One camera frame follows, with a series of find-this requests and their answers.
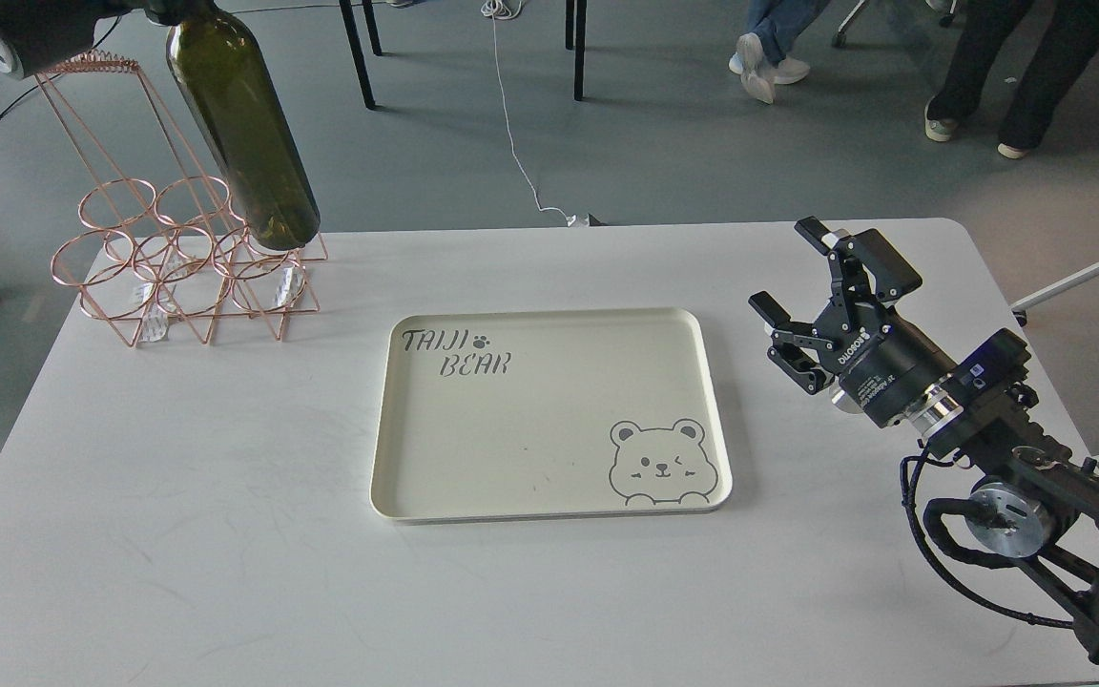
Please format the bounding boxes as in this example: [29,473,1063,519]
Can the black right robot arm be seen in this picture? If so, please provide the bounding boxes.
[750,217,1099,664]

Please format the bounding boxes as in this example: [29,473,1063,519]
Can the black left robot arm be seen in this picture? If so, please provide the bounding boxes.
[0,1,210,81]

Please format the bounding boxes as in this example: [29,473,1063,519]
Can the cream bear tray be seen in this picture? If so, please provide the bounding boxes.
[370,307,733,522]

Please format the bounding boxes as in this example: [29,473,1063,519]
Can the person in blue jeans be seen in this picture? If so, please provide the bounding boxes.
[728,1,829,104]

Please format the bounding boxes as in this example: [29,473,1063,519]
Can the white floor cable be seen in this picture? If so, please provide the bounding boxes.
[480,0,591,228]

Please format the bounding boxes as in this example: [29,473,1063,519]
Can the person in black trousers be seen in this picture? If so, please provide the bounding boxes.
[924,0,1099,160]

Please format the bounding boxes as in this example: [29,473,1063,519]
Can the dark green wine bottle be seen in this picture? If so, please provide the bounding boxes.
[167,1,321,252]

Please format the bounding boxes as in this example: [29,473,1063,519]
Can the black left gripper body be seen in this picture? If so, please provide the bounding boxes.
[0,1,211,79]

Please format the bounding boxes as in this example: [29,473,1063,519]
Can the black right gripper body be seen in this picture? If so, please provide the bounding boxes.
[817,321,956,426]

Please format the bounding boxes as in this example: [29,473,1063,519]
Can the rose gold wire rack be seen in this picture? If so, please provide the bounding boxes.
[35,51,328,347]

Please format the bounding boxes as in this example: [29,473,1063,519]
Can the black table legs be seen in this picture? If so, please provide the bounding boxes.
[338,0,588,112]

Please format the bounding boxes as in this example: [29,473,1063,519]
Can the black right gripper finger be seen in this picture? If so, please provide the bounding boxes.
[795,217,922,335]
[750,291,841,395]

